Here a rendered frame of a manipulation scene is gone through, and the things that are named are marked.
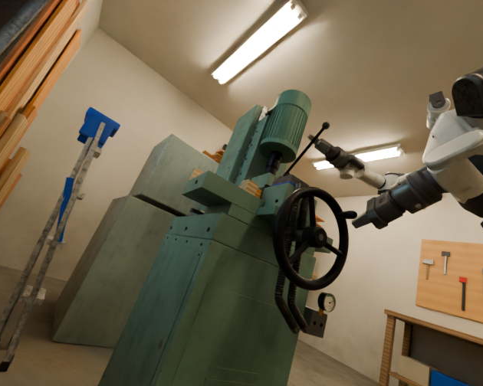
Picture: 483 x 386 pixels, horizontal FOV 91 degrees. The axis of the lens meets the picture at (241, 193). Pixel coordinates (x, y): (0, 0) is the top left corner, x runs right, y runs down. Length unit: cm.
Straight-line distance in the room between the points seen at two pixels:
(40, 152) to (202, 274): 266
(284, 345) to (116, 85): 321
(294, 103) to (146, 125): 249
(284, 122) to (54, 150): 257
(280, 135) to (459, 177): 63
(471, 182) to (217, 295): 67
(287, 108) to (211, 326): 91
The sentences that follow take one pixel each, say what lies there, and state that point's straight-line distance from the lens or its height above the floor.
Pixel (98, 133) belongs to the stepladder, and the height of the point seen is 105.
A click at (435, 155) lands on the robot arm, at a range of 69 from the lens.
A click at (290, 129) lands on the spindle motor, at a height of 128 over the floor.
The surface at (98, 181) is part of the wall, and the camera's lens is 314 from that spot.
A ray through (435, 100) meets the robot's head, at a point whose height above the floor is 141.
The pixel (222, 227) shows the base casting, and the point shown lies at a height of 76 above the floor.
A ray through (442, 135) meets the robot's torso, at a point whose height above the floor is 123.
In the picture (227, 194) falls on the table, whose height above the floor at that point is 86.
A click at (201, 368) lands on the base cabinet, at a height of 38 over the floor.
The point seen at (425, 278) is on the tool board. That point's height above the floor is 141.
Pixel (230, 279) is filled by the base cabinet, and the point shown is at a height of 62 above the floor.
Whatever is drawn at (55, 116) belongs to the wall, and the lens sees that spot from 326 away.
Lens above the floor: 64
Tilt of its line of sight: 18 degrees up
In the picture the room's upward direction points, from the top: 20 degrees clockwise
